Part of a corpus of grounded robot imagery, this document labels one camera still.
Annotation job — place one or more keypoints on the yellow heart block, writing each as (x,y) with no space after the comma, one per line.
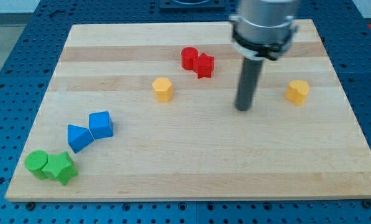
(297,92)

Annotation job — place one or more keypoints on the yellow hexagon block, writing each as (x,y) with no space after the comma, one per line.
(163,89)

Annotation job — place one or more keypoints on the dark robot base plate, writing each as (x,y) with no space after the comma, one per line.
(171,5)

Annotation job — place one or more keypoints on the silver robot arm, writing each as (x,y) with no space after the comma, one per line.
(261,29)

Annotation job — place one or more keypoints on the green cylinder block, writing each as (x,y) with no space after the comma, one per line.
(35,162)

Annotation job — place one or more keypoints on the blue cube block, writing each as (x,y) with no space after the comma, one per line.
(101,125)

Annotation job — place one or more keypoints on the light wooden board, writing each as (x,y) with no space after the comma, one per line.
(197,146)

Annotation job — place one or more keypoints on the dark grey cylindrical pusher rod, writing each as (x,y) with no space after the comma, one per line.
(249,76)

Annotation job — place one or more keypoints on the blue triangle block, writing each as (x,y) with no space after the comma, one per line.
(78,137)

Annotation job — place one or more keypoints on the green star block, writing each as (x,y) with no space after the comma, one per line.
(60,167)

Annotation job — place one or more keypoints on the red cylinder block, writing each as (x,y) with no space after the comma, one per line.
(188,54)

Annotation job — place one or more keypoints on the red star block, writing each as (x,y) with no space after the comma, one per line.
(203,66)

